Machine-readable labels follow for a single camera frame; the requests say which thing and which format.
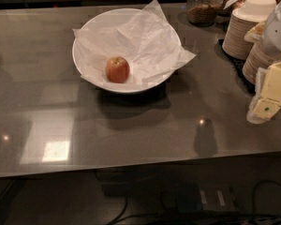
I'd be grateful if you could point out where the glass jar with cereal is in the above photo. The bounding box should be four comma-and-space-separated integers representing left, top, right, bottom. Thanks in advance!
186, 0, 223, 26

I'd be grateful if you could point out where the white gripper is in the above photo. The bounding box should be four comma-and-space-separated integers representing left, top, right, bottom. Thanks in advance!
244, 1, 281, 124

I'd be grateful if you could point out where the white tissue paper sheet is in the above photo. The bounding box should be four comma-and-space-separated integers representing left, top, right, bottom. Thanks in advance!
72, 0, 197, 86

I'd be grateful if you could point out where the red apple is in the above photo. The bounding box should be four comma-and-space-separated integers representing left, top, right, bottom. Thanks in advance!
105, 56, 130, 83

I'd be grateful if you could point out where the white bowl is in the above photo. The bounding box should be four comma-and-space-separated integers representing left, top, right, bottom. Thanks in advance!
71, 7, 183, 95

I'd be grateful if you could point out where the front stack of paper plates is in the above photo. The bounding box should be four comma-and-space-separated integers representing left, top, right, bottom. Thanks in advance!
243, 42, 274, 84

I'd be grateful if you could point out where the tall stack of paper plates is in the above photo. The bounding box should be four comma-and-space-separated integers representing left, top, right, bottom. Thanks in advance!
222, 7, 267, 60

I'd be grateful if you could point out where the black cable on floor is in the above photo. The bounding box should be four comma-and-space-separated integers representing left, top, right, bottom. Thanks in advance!
95, 171, 129, 225

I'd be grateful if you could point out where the black tray under plates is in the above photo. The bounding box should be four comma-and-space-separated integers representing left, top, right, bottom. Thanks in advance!
217, 38, 256, 96

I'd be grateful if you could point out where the black box under table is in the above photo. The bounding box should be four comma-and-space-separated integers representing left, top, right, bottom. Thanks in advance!
176, 184, 239, 213

